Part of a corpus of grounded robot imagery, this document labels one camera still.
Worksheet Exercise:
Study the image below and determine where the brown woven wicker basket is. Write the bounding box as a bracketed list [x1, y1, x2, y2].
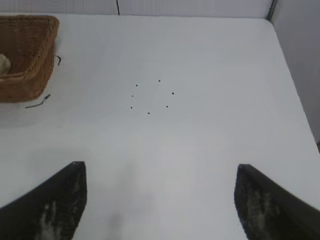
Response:
[0, 15, 61, 103]

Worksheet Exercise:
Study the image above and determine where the long striped bread loaf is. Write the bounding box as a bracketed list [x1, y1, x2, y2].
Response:
[0, 53, 12, 75]

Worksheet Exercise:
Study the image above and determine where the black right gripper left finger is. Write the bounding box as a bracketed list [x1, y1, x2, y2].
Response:
[0, 161, 88, 240]

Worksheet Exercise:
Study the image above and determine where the grey metal corner post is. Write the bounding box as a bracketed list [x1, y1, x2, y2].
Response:
[265, 0, 279, 21]

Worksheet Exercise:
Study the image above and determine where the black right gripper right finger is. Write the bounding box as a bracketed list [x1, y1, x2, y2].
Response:
[233, 163, 320, 240]

